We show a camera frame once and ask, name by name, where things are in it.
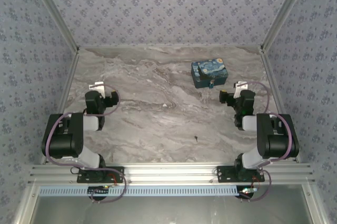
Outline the white slotted cable duct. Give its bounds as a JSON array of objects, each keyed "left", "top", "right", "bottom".
[{"left": 38, "top": 184, "right": 300, "bottom": 198}]

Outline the aluminium frame post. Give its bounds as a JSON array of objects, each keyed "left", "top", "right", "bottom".
[
  {"left": 27, "top": 0, "right": 80, "bottom": 52},
  {"left": 260, "top": 0, "right": 314, "bottom": 54}
]

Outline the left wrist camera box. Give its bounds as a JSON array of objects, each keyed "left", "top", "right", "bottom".
[{"left": 88, "top": 81, "right": 106, "bottom": 99}]

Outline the aluminium frame leg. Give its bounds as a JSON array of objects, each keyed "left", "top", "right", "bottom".
[
  {"left": 14, "top": 184, "right": 40, "bottom": 224},
  {"left": 300, "top": 184, "right": 328, "bottom": 224}
]

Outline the aluminium table side rail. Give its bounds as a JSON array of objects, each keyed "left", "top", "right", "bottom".
[
  {"left": 260, "top": 47, "right": 301, "bottom": 163},
  {"left": 41, "top": 47, "right": 80, "bottom": 165}
]

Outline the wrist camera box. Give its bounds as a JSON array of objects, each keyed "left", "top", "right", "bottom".
[
  {"left": 233, "top": 81, "right": 249, "bottom": 99},
  {"left": 88, "top": 81, "right": 106, "bottom": 99}
]

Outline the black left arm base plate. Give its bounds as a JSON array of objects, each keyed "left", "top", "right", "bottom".
[{"left": 76, "top": 166, "right": 125, "bottom": 183}]

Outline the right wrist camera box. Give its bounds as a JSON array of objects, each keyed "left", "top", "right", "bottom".
[{"left": 233, "top": 81, "right": 249, "bottom": 99}]

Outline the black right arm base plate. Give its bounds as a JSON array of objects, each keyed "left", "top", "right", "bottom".
[{"left": 216, "top": 165, "right": 265, "bottom": 183}]

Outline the small black controller board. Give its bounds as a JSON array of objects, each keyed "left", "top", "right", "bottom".
[
  {"left": 87, "top": 186, "right": 110, "bottom": 196},
  {"left": 236, "top": 186, "right": 257, "bottom": 199}
]

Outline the blue starry night tin box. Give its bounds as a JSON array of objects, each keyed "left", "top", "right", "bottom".
[{"left": 191, "top": 57, "right": 229, "bottom": 90}]

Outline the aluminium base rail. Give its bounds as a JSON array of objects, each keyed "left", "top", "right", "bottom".
[{"left": 27, "top": 163, "right": 315, "bottom": 186}]

